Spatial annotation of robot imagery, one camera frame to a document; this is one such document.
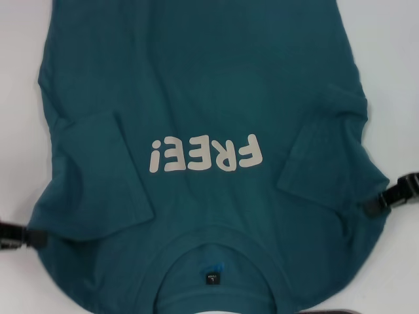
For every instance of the teal blue printed t-shirt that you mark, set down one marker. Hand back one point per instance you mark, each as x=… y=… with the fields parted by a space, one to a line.
x=196 y=98

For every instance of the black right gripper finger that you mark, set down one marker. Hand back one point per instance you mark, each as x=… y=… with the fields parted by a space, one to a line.
x=378 y=208

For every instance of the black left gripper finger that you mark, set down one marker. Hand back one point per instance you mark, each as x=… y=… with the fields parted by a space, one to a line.
x=32 y=238
x=11 y=245

